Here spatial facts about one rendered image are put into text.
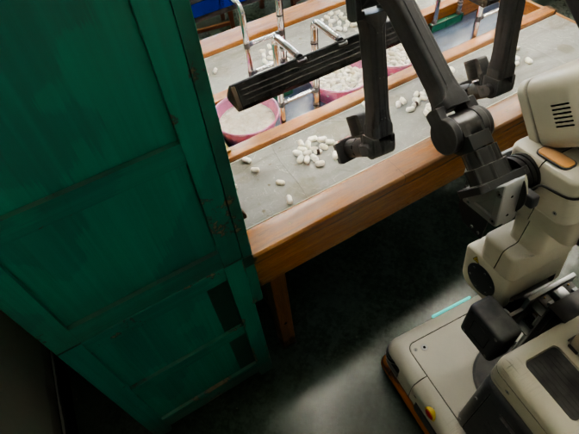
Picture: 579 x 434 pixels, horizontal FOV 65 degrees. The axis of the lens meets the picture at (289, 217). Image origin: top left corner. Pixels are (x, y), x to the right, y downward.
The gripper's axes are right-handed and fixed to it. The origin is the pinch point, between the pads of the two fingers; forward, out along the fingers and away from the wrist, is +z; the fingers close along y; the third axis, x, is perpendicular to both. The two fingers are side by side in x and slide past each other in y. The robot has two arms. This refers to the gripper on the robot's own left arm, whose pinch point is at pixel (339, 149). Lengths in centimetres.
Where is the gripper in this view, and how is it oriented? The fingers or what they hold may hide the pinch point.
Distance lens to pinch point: 150.4
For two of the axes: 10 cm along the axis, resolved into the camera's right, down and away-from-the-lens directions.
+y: -8.6, 4.3, -2.7
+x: 3.8, 9.0, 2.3
